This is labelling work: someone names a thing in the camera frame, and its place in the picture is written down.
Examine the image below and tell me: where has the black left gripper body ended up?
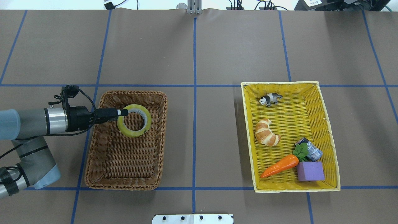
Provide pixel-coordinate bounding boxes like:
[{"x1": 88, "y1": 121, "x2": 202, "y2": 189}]
[{"x1": 66, "y1": 106, "x2": 94, "y2": 132}]

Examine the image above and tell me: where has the yellow clear tape roll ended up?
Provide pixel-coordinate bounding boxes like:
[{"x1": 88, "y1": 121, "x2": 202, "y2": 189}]
[{"x1": 117, "y1": 104, "x2": 152, "y2": 138}]

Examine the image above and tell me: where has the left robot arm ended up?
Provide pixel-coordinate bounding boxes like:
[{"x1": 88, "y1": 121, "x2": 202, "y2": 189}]
[{"x1": 1, "y1": 106, "x2": 128, "y2": 198}]

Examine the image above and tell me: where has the brown wicker basket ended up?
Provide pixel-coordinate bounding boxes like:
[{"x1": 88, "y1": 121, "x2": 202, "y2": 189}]
[{"x1": 84, "y1": 90, "x2": 168, "y2": 190}]

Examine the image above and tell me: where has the yellow woven basket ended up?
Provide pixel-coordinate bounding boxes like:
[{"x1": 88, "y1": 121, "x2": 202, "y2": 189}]
[{"x1": 241, "y1": 81, "x2": 341, "y2": 193}]

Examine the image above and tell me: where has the small black adapter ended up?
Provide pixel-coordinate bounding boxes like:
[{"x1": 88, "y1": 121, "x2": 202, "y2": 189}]
[{"x1": 104, "y1": 2, "x2": 116, "y2": 10}]

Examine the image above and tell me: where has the toy croissant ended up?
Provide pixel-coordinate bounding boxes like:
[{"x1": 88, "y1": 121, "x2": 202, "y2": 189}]
[{"x1": 255, "y1": 119, "x2": 281, "y2": 147}]

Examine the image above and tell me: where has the toy panda figure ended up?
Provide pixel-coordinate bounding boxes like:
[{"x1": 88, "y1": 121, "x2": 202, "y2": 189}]
[{"x1": 259, "y1": 93, "x2": 283, "y2": 107}]

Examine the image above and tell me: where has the toy carrot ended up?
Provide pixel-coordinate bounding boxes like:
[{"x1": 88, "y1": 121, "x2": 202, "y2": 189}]
[{"x1": 260, "y1": 143, "x2": 309, "y2": 178}]

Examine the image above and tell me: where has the purple foam block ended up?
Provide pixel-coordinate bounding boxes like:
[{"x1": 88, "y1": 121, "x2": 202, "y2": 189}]
[{"x1": 296, "y1": 161, "x2": 325, "y2": 181}]

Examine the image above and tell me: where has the blue crumpled can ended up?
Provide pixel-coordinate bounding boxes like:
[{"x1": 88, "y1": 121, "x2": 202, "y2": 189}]
[{"x1": 295, "y1": 137, "x2": 323, "y2": 162}]

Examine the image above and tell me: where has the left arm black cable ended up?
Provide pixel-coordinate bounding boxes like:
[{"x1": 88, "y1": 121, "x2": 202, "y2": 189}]
[{"x1": 0, "y1": 87, "x2": 97, "y2": 187}]

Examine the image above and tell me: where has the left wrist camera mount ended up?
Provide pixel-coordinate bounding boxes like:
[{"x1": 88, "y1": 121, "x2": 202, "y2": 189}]
[{"x1": 48, "y1": 85, "x2": 79, "y2": 110}]

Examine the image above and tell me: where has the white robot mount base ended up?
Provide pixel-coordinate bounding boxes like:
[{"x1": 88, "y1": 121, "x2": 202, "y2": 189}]
[{"x1": 152, "y1": 214, "x2": 234, "y2": 224}]

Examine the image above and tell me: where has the aluminium frame post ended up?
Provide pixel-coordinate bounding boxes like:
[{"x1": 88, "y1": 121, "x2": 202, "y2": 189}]
[{"x1": 187, "y1": 0, "x2": 203, "y2": 15}]

